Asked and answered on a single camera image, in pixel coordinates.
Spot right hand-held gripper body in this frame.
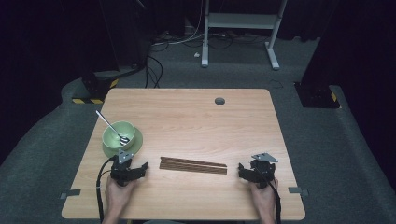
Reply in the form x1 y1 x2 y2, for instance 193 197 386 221
249 152 279 190

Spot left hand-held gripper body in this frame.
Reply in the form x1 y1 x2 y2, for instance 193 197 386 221
110 149 141 187

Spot green ceramic bowl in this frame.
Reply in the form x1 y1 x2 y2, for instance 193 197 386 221
102 120 136 152

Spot person's right hand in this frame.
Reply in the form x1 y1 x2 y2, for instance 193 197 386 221
249 179 279 216

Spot person's left hand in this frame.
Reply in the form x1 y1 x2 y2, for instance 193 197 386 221
105 177 138 216

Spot green ceramic saucer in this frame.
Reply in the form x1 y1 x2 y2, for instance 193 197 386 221
102 126 145 159

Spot grey tape strip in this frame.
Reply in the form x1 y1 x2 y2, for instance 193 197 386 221
288 186 310 197
59 189 82 200

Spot metal spoon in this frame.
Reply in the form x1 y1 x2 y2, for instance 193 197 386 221
95 109 131 147

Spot black stand with hazard stripes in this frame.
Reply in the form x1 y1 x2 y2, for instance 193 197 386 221
72 70 120 105

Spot black base with hazard stripe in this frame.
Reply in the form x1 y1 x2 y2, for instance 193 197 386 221
293 81 342 109

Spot right hand-held gripper black cable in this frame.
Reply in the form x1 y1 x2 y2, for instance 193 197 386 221
264 174 283 224

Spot black floor cable bundle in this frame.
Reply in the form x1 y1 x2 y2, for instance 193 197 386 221
144 55 164 89

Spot black cables under white stand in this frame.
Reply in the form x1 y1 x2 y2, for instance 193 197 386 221
206 32 269 50

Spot white floor cable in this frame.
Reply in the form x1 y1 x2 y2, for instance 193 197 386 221
151 0 207 47

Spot white metal stand frame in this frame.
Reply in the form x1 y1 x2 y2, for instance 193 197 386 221
200 0 289 71

